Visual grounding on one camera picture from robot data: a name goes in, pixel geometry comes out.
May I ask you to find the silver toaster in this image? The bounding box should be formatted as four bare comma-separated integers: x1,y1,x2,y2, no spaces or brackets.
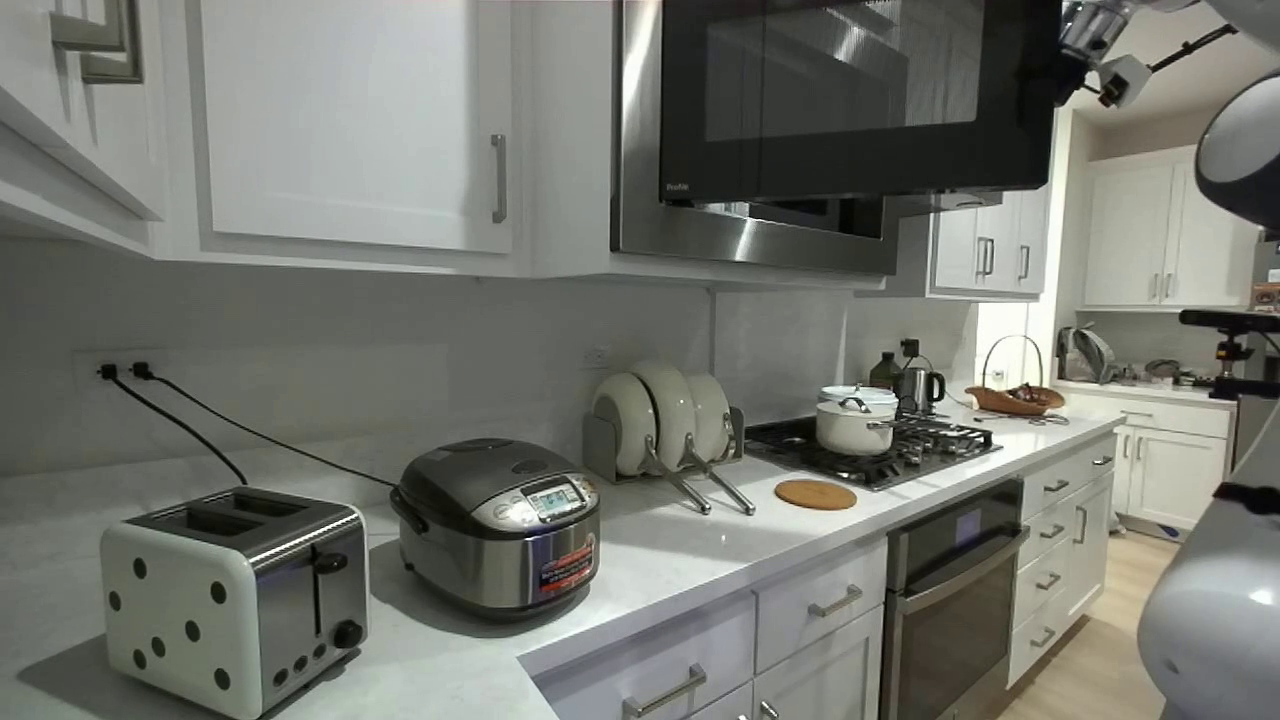
95,484,372,720

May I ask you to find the round cork trivet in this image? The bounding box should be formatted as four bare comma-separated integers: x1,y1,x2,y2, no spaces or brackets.
773,476,865,515

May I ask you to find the black glass microwave door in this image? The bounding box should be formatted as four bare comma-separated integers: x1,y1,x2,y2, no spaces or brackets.
656,0,1069,207

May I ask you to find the black gas cooktop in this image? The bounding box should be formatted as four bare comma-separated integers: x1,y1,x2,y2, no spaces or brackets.
739,410,999,493

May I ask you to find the brown wicker basket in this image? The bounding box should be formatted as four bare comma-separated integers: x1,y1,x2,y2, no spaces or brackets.
963,331,1073,423

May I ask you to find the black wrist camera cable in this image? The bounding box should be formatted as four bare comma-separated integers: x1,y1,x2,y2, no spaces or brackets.
1138,16,1240,78

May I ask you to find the white two-door base cabinet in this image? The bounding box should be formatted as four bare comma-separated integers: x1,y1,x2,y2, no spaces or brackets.
1065,380,1240,536

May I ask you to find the stainless kettle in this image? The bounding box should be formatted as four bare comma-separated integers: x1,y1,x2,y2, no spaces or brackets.
891,334,946,420

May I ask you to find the white tall upper cabinet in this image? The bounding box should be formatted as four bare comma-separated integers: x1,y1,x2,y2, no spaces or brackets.
925,184,1054,301

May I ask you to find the black power cable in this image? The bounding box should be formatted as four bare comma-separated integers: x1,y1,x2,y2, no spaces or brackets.
95,354,257,493
126,354,405,493

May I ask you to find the white single-door upper cabinet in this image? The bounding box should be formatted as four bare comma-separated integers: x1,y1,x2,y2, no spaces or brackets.
183,0,518,258

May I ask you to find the stainless built-in oven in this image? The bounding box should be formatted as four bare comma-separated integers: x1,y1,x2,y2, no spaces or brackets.
878,476,1031,720

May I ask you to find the dark green oil bottle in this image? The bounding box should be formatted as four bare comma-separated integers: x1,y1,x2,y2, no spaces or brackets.
865,346,907,396

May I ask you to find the white lower drawer cabinet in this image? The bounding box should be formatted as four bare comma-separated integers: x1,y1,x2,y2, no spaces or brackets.
526,533,894,720
1004,431,1119,693

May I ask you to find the silver black rice cooker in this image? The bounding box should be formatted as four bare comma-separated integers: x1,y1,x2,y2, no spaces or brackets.
388,434,609,621

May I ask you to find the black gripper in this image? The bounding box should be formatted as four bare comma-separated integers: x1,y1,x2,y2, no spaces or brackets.
1054,42,1106,103

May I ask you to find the white lidded pot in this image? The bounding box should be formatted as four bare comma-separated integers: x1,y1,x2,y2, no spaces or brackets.
816,385,905,414

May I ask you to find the metal pan rack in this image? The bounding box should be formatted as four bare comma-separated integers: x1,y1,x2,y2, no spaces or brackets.
721,398,751,469

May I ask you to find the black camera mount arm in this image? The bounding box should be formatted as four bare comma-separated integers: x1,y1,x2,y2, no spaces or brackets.
1174,302,1280,403

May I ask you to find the cream saucepan with long handle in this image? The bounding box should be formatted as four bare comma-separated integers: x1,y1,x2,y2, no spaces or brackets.
810,398,899,462

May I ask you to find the stainless steel built-in microwave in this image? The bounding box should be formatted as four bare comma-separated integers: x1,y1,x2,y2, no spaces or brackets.
612,0,927,278

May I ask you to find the grey curved faucet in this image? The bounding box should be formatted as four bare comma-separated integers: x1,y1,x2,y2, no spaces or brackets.
1054,318,1119,393

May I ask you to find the white double-door upper cabinet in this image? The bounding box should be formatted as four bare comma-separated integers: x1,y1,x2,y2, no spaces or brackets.
0,0,166,250

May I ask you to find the large cream frying pan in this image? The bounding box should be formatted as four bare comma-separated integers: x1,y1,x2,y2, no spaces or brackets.
633,354,760,521

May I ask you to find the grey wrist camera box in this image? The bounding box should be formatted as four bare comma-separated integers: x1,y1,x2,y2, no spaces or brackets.
1090,53,1157,111

